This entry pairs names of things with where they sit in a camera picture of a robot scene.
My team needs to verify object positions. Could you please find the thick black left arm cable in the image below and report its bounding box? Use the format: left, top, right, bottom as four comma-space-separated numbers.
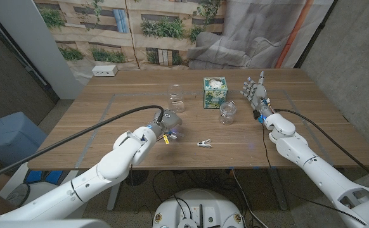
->
0, 104, 165, 184

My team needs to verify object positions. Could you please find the glass jar with clip lid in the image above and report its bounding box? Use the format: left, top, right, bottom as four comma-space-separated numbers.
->
218, 100, 238, 125

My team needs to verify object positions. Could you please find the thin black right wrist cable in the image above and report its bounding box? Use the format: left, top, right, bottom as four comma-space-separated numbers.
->
261, 122, 368, 226

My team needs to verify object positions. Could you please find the grey floor cable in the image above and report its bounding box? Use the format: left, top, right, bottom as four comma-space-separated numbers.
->
231, 169, 261, 228

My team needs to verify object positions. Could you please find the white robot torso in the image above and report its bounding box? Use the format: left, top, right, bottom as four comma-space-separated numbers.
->
152, 188, 245, 228

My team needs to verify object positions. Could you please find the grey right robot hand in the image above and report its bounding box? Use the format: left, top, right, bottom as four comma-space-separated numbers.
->
240, 70, 274, 123

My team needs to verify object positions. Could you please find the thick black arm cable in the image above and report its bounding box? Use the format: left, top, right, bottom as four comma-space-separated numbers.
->
273, 108, 369, 187
0, 104, 165, 184

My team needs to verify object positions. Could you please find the clear glass beaker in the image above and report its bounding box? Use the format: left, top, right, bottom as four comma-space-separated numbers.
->
166, 84, 186, 114

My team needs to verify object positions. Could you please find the metal table leg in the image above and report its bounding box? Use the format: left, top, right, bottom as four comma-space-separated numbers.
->
268, 167, 288, 212
107, 180, 124, 212

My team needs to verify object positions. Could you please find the green floral tissue box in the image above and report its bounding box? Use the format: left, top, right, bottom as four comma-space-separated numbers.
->
203, 77, 228, 110

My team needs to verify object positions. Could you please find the printed fabric backdrop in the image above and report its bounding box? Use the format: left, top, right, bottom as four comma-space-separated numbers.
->
34, 0, 336, 85

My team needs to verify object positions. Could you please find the black backdrop stand pole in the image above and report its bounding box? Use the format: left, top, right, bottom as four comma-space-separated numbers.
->
294, 0, 339, 69

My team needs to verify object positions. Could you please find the white power strip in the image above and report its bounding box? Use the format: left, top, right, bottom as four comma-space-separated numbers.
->
91, 65, 119, 77

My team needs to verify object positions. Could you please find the grey sneaker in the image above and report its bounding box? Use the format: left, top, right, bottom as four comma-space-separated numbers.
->
6, 182, 31, 208

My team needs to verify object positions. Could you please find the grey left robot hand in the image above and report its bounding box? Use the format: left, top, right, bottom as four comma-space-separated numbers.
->
149, 109, 184, 137

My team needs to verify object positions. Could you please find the black round floor fan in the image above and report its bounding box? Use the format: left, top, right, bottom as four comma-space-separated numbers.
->
126, 170, 150, 187

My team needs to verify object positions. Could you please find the blue plastic bin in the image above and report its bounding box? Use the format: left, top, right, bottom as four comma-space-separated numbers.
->
0, 111, 48, 172

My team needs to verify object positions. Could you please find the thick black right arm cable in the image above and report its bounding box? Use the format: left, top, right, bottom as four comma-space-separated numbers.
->
273, 108, 369, 187

